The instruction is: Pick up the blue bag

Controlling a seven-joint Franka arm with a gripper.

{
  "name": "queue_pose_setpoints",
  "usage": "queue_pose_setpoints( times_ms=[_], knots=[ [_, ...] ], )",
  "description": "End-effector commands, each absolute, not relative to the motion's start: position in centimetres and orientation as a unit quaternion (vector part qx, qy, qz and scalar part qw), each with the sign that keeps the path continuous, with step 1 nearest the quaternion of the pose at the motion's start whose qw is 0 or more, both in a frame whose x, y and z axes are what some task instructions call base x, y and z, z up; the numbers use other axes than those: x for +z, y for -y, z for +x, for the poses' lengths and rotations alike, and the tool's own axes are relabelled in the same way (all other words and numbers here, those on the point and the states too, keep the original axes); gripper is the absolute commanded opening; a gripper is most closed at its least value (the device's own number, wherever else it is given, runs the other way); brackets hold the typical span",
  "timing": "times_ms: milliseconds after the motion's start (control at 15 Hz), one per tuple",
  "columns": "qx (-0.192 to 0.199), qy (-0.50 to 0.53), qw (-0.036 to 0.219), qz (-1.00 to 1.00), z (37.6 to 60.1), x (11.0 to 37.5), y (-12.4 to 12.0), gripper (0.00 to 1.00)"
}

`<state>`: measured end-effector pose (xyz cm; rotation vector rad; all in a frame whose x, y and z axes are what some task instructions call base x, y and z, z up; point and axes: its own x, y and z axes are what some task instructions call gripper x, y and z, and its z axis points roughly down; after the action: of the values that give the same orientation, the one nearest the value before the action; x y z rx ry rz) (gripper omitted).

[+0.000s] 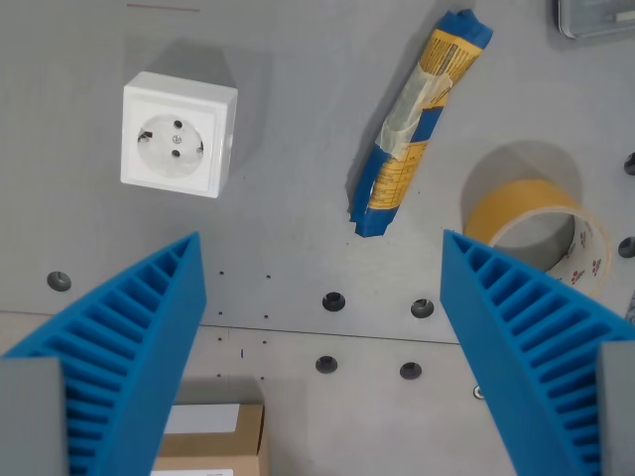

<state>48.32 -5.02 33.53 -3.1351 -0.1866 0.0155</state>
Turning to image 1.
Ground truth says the yellow tape roll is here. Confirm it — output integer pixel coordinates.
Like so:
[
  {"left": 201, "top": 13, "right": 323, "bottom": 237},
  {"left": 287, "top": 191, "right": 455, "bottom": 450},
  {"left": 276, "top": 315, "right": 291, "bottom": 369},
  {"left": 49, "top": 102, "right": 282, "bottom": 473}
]
[{"left": 463, "top": 178, "right": 614, "bottom": 298}]

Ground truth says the blue and yellow bag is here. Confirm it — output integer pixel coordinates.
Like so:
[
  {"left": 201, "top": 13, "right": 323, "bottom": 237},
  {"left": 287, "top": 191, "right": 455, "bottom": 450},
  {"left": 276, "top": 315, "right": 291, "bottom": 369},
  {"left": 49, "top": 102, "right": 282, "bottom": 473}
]
[{"left": 345, "top": 8, "right": 495, "bottom": 238}]

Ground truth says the white wall socket box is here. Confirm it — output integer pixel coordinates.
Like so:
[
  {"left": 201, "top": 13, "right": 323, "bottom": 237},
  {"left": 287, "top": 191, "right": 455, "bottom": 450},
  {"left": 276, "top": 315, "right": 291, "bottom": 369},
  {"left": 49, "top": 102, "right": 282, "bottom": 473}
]
[{"left": 119, "top": 70, "right": 239, "bottom": 200}]

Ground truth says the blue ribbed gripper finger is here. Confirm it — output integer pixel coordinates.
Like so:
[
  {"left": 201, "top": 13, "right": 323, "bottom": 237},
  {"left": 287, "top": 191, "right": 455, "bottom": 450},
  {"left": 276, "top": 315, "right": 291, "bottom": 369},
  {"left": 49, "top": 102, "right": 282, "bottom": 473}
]
[
  {"left": 439, "top": 228, "right": 635, "bottom": 476},
  {"left": 0, "top": 231, "right": 207, "bottom": 476}
]

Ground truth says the brown cardboard box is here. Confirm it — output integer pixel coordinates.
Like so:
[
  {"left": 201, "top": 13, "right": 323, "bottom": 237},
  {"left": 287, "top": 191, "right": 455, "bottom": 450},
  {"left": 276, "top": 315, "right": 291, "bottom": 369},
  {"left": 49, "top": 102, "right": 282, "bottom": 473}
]
[{"left": 151, "top": 403, "right": 266, "bottom": 476}]

